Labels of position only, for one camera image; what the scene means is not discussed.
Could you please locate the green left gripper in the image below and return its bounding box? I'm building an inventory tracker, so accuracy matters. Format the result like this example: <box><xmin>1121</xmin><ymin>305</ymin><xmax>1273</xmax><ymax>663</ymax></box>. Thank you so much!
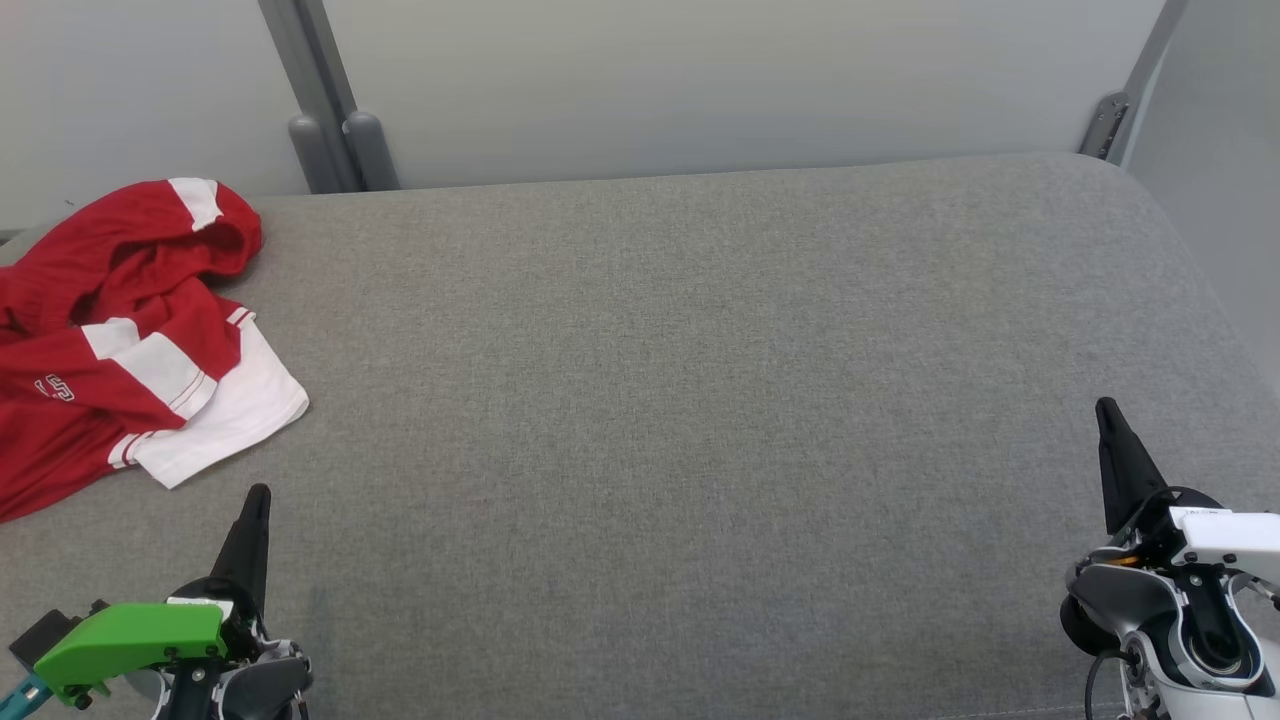
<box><xmin>35</xmin><ymin>484</ymin><xmax>273</xmax><ymax>707</ymax></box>

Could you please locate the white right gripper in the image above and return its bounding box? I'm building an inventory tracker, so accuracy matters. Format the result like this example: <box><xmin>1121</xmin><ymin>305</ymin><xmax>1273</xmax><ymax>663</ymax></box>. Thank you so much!
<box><xmin>1095</xmin><ymin>397</ymin><xmax>1280</xmax><ymax>588</ymax></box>

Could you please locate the red white basketball jersey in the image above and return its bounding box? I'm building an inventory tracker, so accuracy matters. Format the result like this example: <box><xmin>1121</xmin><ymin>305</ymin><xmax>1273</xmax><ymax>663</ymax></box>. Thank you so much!
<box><xmin>0</xmin><ymin>278</ymin><xmax>310</xmax><ymax>524</ymax></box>

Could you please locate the grey rounded tube foot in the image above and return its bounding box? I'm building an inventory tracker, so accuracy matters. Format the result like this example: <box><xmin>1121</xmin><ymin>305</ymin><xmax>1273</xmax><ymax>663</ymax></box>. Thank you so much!
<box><xmin>342</xmin><ymin>110</ymin><xmax>402</xmax><ymax>191</ymax></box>
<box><xmin>288</xmin><ymin>113</ymin><xmax>346</xmax><ymax>195</ymax></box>

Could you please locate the black cable teal plug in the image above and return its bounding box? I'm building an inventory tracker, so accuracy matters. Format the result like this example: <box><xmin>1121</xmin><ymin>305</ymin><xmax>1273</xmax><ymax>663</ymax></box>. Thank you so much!
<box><xmin>0</xmin><ymin>672</ymin><xmax>53</xmax><ymax>720</ymax></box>

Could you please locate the metal hinge bracket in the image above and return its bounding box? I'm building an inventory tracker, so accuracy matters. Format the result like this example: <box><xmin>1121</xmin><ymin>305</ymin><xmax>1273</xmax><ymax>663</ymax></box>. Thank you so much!
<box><xmin>1077</xmin><ymin>92</ymin><xmax>1131</xmax><ymax>161</ymax></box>

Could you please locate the grey metal frame post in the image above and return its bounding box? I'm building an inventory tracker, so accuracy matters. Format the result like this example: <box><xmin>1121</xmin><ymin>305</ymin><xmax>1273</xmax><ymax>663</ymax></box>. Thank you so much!
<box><xmin>258</xmin><ymin>0</ymin><xmax>363</xmax><ymax>193</ymax></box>
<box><xmin>1108</xmin><ymin>0</ymin><xmax>1191</xmax><ymax>166</ymax></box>

